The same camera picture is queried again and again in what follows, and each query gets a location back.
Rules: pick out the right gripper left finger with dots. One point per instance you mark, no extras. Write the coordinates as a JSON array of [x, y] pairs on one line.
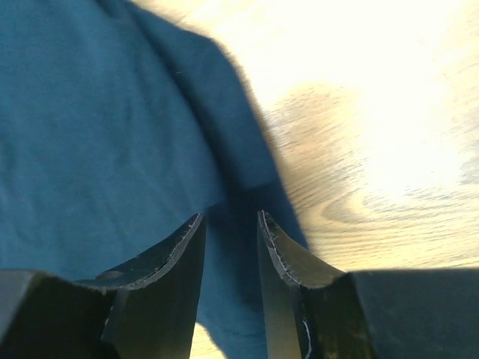
[[155, 306]]

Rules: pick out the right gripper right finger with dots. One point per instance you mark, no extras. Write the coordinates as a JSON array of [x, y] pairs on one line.
[[311, 309]]

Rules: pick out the navy jersey tank top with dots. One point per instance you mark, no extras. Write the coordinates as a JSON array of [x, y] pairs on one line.
[[116, 127]]

